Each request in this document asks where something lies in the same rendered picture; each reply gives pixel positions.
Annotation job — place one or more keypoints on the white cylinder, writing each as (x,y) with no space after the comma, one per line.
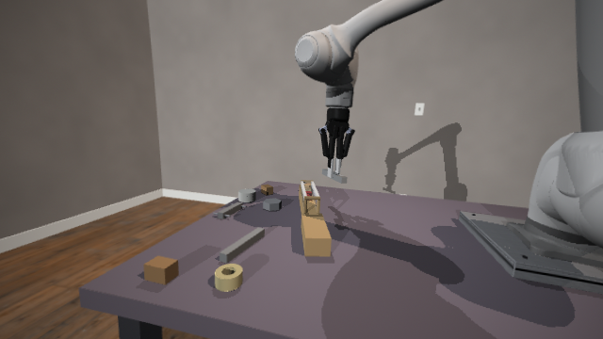
(246,195)

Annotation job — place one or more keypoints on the beige roll of tape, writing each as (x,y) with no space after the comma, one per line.
(226,282)

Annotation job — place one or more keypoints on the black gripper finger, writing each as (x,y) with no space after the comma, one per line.
(342,149)
(328,151)

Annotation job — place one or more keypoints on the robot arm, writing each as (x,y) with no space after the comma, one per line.
(577,194)

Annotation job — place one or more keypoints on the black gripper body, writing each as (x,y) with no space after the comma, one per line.
(333,117)

